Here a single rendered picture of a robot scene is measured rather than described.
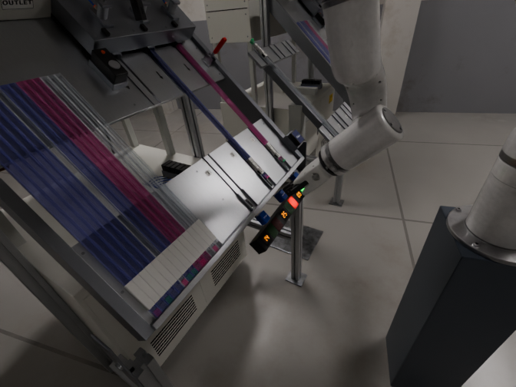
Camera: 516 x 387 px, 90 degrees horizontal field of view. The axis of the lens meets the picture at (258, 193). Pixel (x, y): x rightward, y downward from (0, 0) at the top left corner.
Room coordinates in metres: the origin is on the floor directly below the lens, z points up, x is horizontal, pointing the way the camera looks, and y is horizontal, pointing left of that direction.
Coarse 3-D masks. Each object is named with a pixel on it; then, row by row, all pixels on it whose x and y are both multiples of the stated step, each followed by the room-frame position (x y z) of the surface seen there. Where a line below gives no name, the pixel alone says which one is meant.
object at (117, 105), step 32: (0, 32) 0.65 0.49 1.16; (32, 32) 0.69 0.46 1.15; (64, 32) 0.74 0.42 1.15; (0, 64) 0.58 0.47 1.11; (32, 64) 0.62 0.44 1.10; (64, 64) 0.66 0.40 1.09; (128, 64) 0.76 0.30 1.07; (192, 64) 0.91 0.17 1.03; (96, 96) 0.63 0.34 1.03; (128, 96) 0.67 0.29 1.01; (160, 96) 0.73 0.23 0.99
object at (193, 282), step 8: (288, 176) 0.68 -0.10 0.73; (280, 184) 0.64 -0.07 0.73; (272, 192) 0.60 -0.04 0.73; (264, 200) 0.56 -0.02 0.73; (256, 208) 0.53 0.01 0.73; (248, 216) 0.51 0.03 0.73; (240, 224) 0.48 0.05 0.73; (240, 232) 0.45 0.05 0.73; (232, 240) 0.43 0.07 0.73; (224, 248) 0.40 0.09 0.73; (216, 256) 0.38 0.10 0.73; (208, 264) 0.36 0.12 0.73; (200, 272) 0.34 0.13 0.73; (192, 280) 0.32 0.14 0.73; (184, 288) 0.31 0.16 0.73; (192, 288) 0.31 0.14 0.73; (184, 296) 0.29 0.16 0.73; (176, 304) 0.28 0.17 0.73; (168, 312) 0.26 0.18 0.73; (160, 320) 0.25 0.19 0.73
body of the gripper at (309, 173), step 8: (320, 152) 0.56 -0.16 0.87; (320, 160) 0.53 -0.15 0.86; (304, 168) 0.60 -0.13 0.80; (312, 168) 0.53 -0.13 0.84; (320, 168) 0.52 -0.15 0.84; (328, 168) 0.52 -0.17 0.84; (304, 176) 0.54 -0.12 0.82; (312, 176) 0.53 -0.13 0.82; (320, 176) 0.52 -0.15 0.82; (328, 176) 0.51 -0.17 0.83; (312, 184) 0.52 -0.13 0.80; (320, 184) 0.52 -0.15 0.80; (304, 192) 0.53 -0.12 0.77
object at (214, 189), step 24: (240, 144) 0.72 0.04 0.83; (192, 168) 0.57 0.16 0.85; (216, 168) 0.61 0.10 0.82; (240, 168) 0.65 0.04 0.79; (264, 168) 0.69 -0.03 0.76; (288, 168) 0.74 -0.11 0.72; (192, 192) 0.51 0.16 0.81; (216, 192) 0.54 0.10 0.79; (240, 192) 0.58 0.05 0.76; (264, 192) 0.61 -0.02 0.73; (216, 216) 0.49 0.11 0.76; (240, 216) 0.51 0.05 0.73; (96, 264) 0.31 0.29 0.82; (120, 288) 0.29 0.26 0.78; (144, 312) 0.27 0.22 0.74
